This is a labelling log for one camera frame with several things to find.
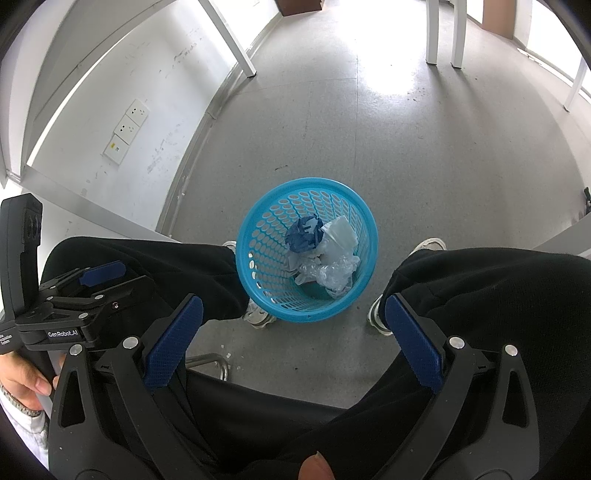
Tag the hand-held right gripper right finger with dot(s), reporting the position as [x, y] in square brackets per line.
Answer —
[415, 344]

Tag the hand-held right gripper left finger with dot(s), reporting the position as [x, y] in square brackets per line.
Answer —
[178, 341]

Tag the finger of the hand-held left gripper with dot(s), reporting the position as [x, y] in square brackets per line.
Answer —
[124, 293]
[101, 273]

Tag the clear bubble wrap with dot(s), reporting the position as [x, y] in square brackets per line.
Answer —
[334, 274]

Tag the white plastic bag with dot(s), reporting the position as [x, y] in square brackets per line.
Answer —
[339, 237]

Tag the white tissue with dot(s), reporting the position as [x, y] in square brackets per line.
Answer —
[302, 265]

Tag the blue plastic mesh basket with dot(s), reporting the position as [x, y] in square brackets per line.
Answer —
[268, 221]

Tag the blue paper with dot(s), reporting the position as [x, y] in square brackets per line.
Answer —
[302, 235]

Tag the person's left forearm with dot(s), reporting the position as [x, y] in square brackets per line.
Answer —
[23, 438]

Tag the person's left hand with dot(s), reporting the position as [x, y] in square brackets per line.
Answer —
[21, 378]

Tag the person's right hand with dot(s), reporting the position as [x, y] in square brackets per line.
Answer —
[316, 468]

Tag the metal chair footrest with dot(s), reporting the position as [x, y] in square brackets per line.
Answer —
[217, 364]

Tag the person's right shoe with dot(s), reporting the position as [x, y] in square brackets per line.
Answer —
[376, 318]

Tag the person's shoe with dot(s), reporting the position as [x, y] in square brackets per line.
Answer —
[376, 318]
[258, 318]

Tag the person's left leg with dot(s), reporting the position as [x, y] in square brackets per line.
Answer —
[184, 263]

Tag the person's left shoe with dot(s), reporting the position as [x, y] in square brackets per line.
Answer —
[258, 318]

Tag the white table leg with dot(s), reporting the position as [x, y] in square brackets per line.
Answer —
[231, 37]
[576, 85]
[458, 34]
[432, 32]

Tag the dark brown wardrobe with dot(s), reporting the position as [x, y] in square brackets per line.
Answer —
[299, 7]

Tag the white wall socket yellow label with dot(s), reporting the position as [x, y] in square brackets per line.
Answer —
[116, 148]

